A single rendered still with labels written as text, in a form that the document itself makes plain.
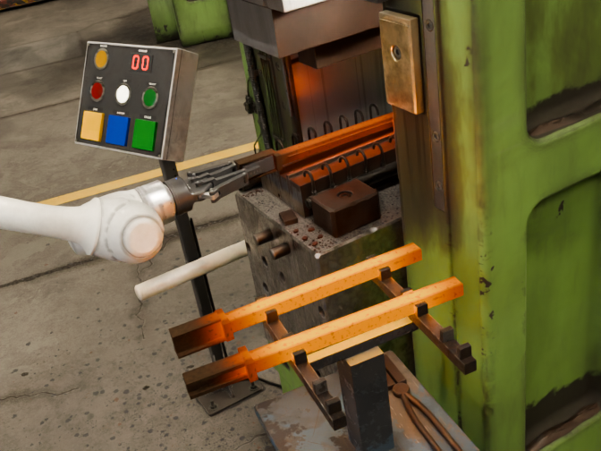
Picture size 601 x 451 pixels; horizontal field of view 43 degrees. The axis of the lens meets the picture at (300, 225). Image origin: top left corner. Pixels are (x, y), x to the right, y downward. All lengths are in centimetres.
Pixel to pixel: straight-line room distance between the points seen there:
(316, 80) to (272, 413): 82
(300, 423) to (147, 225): 46
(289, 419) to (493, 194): 55
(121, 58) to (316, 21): 72
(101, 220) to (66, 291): 209
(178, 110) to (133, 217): 70
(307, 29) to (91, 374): 175
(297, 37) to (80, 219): 54
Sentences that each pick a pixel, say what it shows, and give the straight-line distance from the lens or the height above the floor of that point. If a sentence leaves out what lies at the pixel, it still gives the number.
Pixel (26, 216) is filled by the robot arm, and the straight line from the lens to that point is 136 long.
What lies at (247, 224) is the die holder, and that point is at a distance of 180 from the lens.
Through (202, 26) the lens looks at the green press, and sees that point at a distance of 642.
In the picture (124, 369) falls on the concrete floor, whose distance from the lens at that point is 286.
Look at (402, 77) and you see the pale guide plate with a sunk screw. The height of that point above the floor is 125.
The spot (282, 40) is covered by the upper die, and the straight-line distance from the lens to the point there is 149.
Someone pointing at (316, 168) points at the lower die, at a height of 99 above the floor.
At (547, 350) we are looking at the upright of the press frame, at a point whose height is 57.
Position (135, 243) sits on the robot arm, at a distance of 130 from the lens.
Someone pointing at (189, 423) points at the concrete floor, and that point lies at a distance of 256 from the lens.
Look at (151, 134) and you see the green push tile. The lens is 196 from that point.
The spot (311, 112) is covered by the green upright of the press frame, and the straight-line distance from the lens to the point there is 188.
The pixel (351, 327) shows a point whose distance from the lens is 118.
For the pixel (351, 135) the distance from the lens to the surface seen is 169.
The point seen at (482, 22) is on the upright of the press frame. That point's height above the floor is 136.
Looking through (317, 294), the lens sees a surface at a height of 98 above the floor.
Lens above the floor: 172
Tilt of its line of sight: 30 degrees down
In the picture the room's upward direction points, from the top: 10 degrees counter-clockwise
